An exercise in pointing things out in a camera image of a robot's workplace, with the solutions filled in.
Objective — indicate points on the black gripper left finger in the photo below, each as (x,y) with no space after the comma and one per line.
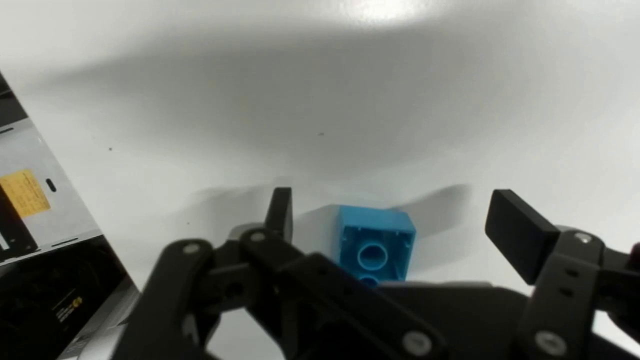
(305,303)

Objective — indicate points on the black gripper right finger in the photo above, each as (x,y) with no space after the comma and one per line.
(572,274)

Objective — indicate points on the blue lego brick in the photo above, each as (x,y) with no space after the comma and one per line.
(372,245)

